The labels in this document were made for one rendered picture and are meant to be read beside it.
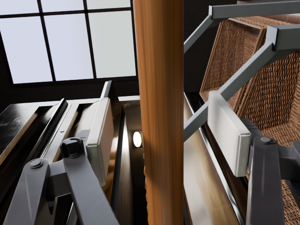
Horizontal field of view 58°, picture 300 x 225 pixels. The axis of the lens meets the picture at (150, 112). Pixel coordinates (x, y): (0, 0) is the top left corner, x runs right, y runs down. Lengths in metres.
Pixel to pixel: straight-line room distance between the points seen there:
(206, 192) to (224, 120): 0.86
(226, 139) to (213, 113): 0.03
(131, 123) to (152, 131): 1.66
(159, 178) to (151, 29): 0.11
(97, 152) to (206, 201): 0.86
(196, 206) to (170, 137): 0.82
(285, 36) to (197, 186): 0.66
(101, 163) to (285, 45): 0.48
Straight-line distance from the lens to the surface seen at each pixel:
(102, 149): 0.16
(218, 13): 1.03
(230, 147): 0.17
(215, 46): 1.70
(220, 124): 0.19
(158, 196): 0.21
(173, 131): 0.18
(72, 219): 0.78
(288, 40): 0.59
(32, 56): 3.30
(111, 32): 3.07
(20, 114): 1.84
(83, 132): 0.18
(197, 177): 1.09
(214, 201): 0.99
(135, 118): 1.82
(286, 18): 1.35
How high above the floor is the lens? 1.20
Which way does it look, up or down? 1 degrees down
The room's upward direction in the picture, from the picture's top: 94 degrees counter-clockwise
